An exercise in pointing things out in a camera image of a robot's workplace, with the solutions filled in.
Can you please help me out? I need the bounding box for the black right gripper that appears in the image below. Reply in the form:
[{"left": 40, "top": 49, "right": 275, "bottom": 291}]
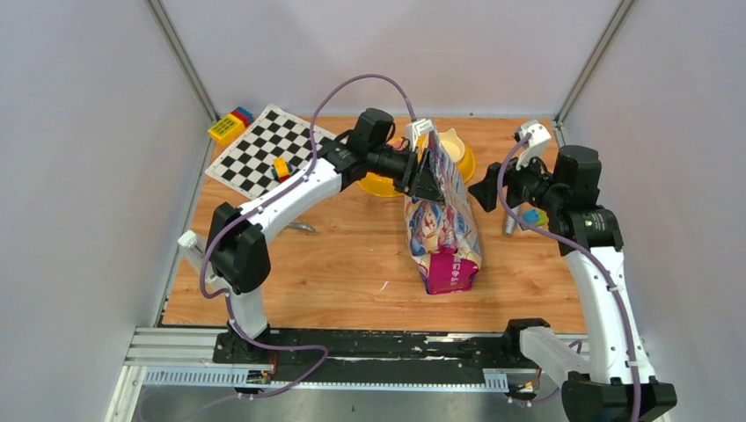
[{"left": 467, "top": 143, "right": 563, "bottom": 213}]

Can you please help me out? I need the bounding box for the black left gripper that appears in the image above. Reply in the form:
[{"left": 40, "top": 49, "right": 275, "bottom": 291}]
[{"left": 367, "top": 144, "right": 445, "bottom": 205}]

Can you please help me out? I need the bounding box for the colourful pet food bag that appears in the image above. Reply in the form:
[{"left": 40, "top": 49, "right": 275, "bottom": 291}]
[{"left": 404, "top": 141, "right": 482, "bottom": 295}]

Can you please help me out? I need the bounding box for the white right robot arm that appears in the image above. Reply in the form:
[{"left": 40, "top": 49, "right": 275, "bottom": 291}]
[{"left": 469, "top": 145, "right": 677, "bottom": 421}]

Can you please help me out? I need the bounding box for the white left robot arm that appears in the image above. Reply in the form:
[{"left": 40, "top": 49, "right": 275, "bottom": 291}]
[{"left": 201, "top": 108, "right": 444, "bottom": 363}]

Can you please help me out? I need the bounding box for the silver microphone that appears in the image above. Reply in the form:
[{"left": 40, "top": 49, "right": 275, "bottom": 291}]
[{"left": 502, "top": 206, "right": 521, "bottom": 237}]

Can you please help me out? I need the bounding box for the cream cat-shaped bowl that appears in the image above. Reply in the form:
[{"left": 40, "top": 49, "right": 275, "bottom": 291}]
[{"left": 438, "top": 128, "right": 466, "bottom": 164}]

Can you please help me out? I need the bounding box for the pink cat-shaped bowl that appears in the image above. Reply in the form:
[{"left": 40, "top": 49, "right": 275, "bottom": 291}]
[{"left": 387, "top": 137, "right": 409, "bottom": 150}]

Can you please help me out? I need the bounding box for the yellow double bowl tray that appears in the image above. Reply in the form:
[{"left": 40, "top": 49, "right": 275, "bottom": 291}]
[{"left": 357, "top": 143, "right": 477, "bottom": 198}]

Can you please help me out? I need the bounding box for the green blue toy block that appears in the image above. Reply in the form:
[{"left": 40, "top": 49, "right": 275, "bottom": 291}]
[{"left": 519, "top": 208, "right": 549, "bottom": 231}]

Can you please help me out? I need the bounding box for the silver metal hook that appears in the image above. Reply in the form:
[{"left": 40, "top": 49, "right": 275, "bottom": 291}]
[{"left": 287, "top": 222, "right": 316, "bottom": 233}]

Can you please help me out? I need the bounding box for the small yellow blue toy block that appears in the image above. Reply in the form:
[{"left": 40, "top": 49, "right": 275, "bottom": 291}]
[{"left": 273, "top": 157, "right": 293, "bottom": 182}]

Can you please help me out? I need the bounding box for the black white checkerboard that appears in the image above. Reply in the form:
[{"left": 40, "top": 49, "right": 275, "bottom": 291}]
[{"left": 205, "top": 105, "right": 312, "bottom": 200}]

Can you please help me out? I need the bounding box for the yellow red blue toy block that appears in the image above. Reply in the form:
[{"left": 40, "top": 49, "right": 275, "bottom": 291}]
[{"left": 208, "top": 106, "right": 254, "bottom": 146}]

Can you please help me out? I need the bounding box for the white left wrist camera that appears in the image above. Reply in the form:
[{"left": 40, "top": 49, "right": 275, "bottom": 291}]
[{"left": 405, "top": 119, "right": 436, "bottom": 150}]

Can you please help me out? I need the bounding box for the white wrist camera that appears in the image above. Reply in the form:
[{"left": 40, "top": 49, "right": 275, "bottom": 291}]
[
  {"left": 405, "top": 119, "right": 436, "bottom": 150},
  {"left": 514, "top": 120, "right": 552, "bottom": 170}
]

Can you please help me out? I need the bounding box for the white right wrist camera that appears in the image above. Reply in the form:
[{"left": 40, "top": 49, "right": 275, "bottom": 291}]
[{"left": 514, "top": 120, "right": 552, "bottom": 170}]

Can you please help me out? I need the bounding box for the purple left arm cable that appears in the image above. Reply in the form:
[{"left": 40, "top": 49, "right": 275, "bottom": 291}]
[{"left": 198, "top": 74, "right": 419, "bottom": 398}]

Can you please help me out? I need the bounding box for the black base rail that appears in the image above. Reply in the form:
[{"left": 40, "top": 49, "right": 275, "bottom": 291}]
[{"left": 211, "top": 328, "right": 551, "bottom": 394}]

